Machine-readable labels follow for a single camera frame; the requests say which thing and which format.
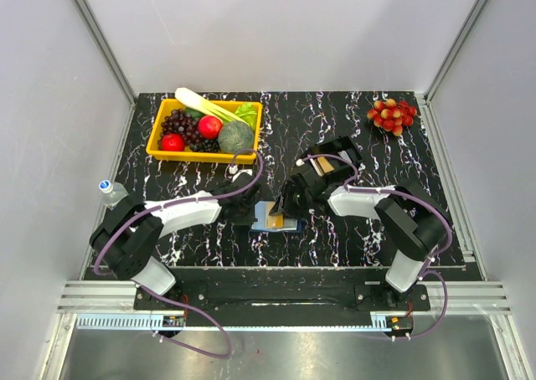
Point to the red apple lower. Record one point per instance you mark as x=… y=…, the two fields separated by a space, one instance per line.
x=172 y=142

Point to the clear water bottle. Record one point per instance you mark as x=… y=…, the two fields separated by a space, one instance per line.
x=111 y=193

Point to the gold cards stack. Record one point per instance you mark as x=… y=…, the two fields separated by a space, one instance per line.
x=324 y=166

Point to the red apple upper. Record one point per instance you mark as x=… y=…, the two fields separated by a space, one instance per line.
x=209 y=127

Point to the dark blue grape bunch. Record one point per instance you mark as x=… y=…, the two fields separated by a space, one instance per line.
x=204 y=145

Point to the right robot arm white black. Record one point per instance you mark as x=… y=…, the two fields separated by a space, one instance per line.
x=412 y=220

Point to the green lettuce leaf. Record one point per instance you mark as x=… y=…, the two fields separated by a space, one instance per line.
x=248 y=113

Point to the red apple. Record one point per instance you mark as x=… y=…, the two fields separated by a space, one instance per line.
x=172 y=142
x=209 y=127

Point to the blue card holder wallet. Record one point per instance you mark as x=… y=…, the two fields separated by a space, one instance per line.
x=291 y=225

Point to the green cantaloupe melon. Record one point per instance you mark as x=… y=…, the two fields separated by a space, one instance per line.
x=235 y=136

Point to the black card tray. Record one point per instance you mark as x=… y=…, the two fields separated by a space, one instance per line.
x=341 y=152

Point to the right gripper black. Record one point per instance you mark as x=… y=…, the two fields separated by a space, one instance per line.
x=284 y=206

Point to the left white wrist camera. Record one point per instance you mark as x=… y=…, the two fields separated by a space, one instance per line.
x=233 y=172

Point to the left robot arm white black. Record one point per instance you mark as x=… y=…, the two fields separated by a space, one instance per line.
x=125 y=241

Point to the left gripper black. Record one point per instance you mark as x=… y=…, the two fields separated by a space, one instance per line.
x=249 y=218

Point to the red lychee bunch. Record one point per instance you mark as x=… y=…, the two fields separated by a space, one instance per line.
x=392 y=116

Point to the yellow plastic bin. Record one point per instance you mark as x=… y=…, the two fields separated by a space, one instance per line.
x=165 y=109

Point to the green avocado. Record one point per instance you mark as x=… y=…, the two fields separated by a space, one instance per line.
x=194 y=114

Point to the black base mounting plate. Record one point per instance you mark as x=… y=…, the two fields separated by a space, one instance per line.
x=289 y=297

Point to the gold credit card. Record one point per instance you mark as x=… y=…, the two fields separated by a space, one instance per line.
x=273 y=220

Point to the purple grape bunch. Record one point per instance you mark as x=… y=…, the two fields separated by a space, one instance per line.
x=177 y=122

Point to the white daikon radish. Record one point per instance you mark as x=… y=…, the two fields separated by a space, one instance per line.
x=194 y=101

